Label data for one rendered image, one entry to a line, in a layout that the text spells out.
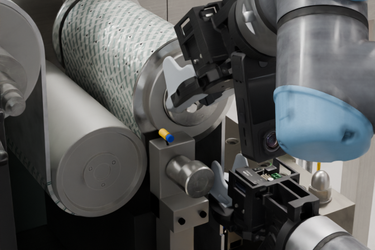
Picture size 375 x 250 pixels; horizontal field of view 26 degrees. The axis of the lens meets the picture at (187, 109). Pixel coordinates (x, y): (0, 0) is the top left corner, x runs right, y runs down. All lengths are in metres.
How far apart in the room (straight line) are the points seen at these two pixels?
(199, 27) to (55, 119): 0.25
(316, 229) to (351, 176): 1.12
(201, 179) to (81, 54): 0.28
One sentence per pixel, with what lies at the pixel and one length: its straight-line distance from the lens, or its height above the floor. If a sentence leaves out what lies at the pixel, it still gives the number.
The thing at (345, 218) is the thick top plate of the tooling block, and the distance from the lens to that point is 1.21.
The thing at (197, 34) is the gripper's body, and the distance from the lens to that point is 0.83.
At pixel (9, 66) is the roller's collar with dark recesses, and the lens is 0.82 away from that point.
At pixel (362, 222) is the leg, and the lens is 2.12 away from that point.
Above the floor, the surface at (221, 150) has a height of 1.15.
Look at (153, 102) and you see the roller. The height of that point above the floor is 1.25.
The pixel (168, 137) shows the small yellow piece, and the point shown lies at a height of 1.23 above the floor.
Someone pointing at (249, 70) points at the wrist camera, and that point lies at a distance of 0.79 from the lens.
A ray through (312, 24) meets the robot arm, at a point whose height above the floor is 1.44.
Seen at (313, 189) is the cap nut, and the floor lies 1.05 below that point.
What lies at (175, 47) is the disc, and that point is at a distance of 0.96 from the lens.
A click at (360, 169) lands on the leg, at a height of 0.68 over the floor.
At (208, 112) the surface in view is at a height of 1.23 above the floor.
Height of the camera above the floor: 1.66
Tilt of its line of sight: 25 degrees down
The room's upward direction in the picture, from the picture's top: straight up
